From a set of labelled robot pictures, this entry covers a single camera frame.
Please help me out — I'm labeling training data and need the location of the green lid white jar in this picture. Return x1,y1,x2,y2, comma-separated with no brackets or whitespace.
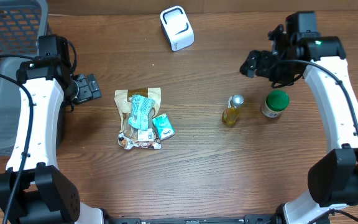
260,90,290,118

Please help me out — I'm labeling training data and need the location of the beige brown paper pouch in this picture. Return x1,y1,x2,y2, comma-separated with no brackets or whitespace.
114,87,162,137

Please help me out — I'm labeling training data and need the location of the clear bottle yellow liquid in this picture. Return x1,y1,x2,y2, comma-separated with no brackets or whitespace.
222,95,244,126

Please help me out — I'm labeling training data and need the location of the teal white snack packet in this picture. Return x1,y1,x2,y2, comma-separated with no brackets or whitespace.
128,95,155,130

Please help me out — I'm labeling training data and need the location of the brown patterned snack packet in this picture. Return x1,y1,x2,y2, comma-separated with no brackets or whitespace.
117,128,162,150

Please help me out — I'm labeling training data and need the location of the green white tissue pack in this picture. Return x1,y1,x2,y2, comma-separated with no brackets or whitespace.
152,113,175,140

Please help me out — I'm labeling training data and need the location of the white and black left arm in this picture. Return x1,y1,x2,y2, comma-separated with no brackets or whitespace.
0,55,109,223

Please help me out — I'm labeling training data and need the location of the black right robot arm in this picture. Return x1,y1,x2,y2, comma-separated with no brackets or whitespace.
240,23,358,223

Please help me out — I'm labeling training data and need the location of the white barcode scanner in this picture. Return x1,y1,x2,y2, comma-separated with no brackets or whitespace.
160,6,195,52

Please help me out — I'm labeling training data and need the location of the grey plastic mesh basket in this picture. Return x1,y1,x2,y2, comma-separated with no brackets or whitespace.
0,0,52,156

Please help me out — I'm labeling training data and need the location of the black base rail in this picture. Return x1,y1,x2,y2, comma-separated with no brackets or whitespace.
104,214,285,224

